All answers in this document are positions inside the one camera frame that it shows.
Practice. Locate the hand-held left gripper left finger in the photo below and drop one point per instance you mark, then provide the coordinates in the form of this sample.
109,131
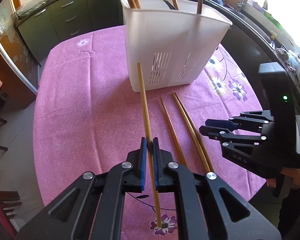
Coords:
143,165

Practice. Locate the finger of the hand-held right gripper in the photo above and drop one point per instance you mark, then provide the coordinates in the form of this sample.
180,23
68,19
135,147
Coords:
210,131
217,123

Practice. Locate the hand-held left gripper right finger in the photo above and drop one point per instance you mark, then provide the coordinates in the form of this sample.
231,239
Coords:
156,165

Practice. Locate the white plastic utensil holder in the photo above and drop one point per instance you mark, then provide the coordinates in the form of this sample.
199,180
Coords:
175,37

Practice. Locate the black plastic fork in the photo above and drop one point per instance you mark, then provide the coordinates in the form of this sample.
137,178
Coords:
170,5

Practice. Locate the person's right hand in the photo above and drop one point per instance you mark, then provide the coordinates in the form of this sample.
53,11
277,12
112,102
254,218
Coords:
295,177

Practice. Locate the brown patterned chopstick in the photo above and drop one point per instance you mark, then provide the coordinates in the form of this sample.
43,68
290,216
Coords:
168,125

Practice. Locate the person's dark pants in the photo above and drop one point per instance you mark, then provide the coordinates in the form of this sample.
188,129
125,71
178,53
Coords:
295,212

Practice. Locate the crumpled printed bag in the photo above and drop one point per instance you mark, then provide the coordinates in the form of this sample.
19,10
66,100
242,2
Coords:
286,56

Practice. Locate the purple floral tablecloth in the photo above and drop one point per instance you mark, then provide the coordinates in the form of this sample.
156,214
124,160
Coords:
90,105

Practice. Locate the steel double sink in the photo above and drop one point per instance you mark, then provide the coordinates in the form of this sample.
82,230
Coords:
252,22

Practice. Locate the green plastic tray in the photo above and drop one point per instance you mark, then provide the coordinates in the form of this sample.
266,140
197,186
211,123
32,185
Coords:
272,18

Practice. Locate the kitchen window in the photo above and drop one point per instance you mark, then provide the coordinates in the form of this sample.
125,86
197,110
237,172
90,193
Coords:
287,10

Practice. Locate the red cushioned wooden chair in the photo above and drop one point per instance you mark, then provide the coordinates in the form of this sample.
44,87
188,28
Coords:
3,210

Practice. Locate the sliding glass door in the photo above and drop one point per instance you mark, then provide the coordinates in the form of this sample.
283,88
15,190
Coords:
12,47

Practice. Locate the clear plastic bag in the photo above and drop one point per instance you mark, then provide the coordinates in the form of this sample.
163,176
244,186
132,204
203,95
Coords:
32,6

